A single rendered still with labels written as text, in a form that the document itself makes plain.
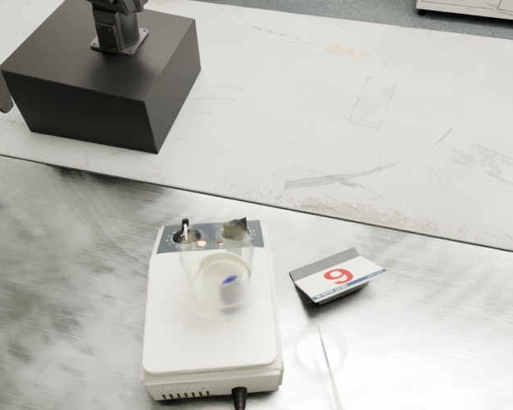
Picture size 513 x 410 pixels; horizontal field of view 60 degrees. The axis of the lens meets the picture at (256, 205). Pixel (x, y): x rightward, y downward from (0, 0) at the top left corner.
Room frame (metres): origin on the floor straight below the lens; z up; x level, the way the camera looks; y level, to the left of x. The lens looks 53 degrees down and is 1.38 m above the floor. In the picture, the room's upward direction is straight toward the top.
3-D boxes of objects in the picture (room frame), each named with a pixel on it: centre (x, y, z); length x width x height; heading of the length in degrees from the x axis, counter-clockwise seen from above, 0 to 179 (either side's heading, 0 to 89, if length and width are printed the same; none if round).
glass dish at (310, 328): (0.16, -0.07, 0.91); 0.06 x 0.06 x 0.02
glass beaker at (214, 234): (0.19, 0.03, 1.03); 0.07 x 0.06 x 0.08; 19
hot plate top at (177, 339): (0.18, 0.04, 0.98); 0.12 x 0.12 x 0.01; 4
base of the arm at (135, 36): (0.59, 0.20, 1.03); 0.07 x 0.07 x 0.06; 77
